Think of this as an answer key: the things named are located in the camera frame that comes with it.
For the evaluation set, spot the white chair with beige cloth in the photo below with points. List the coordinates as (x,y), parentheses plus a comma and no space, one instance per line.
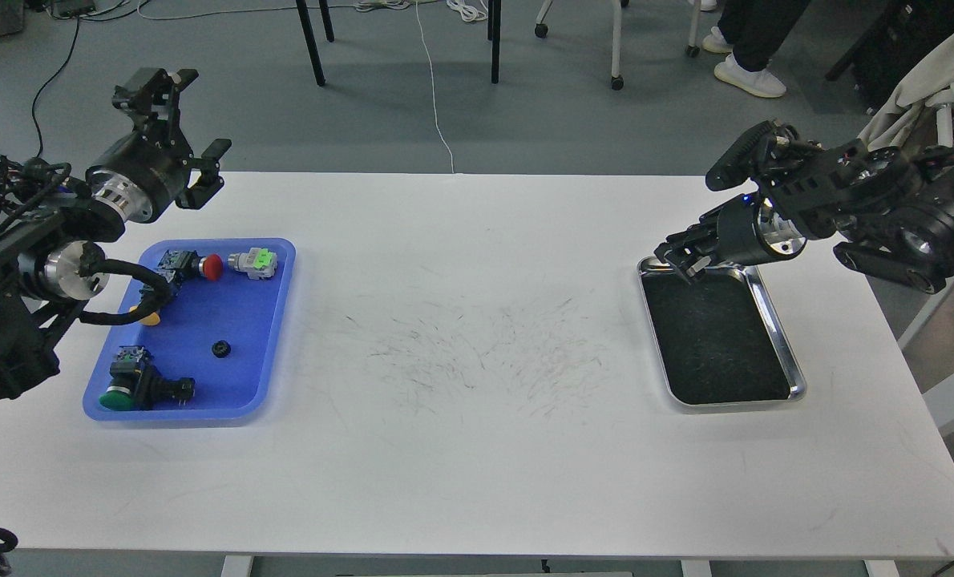
(918,113)

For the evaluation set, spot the green push button switch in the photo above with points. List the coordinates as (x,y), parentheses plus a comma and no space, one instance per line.
(137,384)

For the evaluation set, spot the white rolling chair base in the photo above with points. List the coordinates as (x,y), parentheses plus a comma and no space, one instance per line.
(692,49)

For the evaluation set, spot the green grey connector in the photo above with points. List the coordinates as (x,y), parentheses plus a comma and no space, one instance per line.
(257,263)

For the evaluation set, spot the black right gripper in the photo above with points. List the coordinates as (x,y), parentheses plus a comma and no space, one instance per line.
(743,231)

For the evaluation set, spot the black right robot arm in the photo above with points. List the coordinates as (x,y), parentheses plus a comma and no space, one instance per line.
(894,212)

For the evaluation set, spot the red push button switch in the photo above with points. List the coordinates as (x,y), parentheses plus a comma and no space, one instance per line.
(179,266)

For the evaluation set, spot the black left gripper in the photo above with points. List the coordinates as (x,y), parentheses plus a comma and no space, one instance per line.
(140,175)

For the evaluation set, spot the blue plastic tray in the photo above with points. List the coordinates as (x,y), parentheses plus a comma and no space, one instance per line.
(245,312)

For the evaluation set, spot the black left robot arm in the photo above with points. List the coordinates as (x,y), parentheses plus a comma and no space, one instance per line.
(53,270)

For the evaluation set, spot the person legs with sneakers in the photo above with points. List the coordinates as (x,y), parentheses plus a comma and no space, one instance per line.
(749,33)

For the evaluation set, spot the black chair legs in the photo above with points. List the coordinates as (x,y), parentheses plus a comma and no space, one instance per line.
(384,47)

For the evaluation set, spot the silver metal tray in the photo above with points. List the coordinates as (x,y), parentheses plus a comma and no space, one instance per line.
(720,341)

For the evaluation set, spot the yellow push button switch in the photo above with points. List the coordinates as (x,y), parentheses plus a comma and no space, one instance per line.
(151,316)

